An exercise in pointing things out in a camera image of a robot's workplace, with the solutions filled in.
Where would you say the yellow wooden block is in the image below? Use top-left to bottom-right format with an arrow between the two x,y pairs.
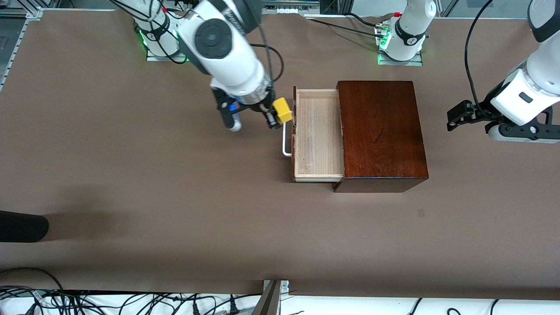
273,97 -> 293,124

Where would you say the white metal drawer handle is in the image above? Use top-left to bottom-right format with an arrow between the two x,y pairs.
282,122 -> 298,158

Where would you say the wooden drawer with brown front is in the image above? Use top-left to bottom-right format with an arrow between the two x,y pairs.
291,86 -> 346,183

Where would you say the dark brown wooden cabinet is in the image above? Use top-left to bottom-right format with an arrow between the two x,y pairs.
332,80 -> 430,193

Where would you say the black cylindrical object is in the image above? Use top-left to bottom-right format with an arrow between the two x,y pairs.
0,210 -> 49,243

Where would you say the grey metal frame rail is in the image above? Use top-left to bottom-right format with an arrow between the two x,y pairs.
262,0 -> 321,14

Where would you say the black base power cable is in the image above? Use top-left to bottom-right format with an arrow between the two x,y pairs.
305,12 -> 386,39

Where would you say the silver corner bracket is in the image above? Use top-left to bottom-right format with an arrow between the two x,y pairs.
262,280 -> 290,294

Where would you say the aluminium frame beam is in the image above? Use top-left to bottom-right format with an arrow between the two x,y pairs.
252,280 -> 283,315

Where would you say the perforated aluminium side rail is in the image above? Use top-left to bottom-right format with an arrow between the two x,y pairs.
0,7 -> 44,92

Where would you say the black cable tangle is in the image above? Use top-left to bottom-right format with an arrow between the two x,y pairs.
0,267 -> 263,315

